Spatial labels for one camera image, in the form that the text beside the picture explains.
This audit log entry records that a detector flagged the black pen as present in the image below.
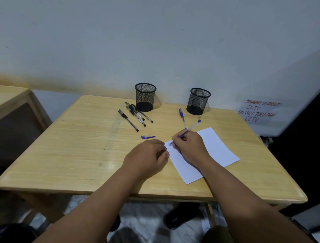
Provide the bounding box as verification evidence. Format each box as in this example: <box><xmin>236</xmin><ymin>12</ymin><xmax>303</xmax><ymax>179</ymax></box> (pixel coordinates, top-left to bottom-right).
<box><xmin>131</xmin><ymin>104</ymin><xmax>154</xmax><ymax>123</ymax></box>
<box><xmin>126</xmin><ymin>106</ymin><xmax>147</xmax><ymax>127</ymax></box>
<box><xmin>118</xmin><ymin>109</ymin><xmax>139</xmax><ymax>132</ymax></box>
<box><xmin>125</xmin><ymin>102</ymin><xmax>145</xmax><ymax>121</ymax></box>

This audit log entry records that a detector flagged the person's olive trouser leg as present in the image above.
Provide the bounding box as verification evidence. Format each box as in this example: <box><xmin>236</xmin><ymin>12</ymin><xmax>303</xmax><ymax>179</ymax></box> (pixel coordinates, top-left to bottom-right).
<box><xmin>201</xmin><ymin>225</ymin><xmax>234</xmax><ymax>243</ymax></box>

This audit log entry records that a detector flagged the person's left forearm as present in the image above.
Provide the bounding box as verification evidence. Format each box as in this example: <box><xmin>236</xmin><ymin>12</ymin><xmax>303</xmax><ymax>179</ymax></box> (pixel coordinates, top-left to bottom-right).
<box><xmin>32</xmin><ymin>164</ymin><xmax>150</xmax><ymax>243</ymax></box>

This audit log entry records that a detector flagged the person's right hand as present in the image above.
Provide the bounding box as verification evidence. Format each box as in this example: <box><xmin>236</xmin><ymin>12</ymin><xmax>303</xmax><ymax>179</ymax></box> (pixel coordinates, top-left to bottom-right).
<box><xmin>172</xmin><ymin>129</ymin><xmax>212</xmax><ymax>171</ymax></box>

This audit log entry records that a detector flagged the person's right forearm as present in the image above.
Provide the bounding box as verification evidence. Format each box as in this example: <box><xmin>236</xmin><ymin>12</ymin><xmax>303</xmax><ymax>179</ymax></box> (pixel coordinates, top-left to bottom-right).
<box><xmin>199</xmin><ymin>159</ymin><xmax>314</xmax><ymax>243</ymax></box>

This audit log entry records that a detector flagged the person's black shoe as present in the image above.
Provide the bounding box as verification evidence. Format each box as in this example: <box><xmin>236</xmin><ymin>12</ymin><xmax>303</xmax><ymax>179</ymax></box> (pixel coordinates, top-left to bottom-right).
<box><xmin>163</xmin><ymin>202</ymin><xmax>201</xmax><ymax>230</ymax></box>

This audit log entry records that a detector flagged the person's left hand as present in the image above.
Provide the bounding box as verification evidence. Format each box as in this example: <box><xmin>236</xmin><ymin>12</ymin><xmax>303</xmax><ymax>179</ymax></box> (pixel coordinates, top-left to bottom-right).
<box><xmin>122</xmin><ymin>139</ymin><xmax>171</xmax><ymax>181</ymax></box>

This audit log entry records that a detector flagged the white handwritten sign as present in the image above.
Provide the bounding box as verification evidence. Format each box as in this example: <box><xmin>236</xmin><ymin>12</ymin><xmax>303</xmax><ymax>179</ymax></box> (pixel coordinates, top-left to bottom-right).
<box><xmin>237</xmin><ymin>98</ymin><xmax>282</xmax><ymax>125</ymax></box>

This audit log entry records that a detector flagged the light wooden table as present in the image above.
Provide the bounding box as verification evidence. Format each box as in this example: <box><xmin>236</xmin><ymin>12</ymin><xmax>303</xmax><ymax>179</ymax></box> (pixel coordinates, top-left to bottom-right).
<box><xmin>0</xmin><ymin>95</ymin><xmax>308</xmax><ymax>223</ymax></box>

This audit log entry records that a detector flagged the white paper sheet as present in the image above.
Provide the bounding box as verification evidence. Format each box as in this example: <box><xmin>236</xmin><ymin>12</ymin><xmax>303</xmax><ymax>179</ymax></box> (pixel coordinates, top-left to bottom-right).
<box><xmin>164</xmin><ymin>127</ymin><xmax>241</xmax><ymax>185</ymax></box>

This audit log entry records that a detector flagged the black mesh pen cup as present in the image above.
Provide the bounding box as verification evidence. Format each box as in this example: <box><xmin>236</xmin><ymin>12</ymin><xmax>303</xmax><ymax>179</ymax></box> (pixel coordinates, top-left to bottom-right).
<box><xmin>186</xmin><ymin>88</ymin><xmax>211</xmax><ymax>116</ymax></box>
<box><xmin>135</xmin><ymin>83</ymin><xmax>157</xmax><ymax>112</ymax></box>

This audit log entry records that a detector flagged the wooden side table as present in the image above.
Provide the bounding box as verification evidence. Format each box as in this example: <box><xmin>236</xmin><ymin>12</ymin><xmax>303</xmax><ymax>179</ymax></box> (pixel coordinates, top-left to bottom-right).
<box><xmin>0</xmin><ymin>85</ymin><xmax>53</xmax><ymax>173</ymax></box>

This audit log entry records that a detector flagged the capped blue pen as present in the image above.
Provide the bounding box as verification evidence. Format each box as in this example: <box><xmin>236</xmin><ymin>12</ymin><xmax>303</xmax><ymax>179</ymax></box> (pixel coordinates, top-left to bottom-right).
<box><xmin>179</xmin><ymin>108</ymin><xmax>187</xmax><ymax>130</ymax></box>

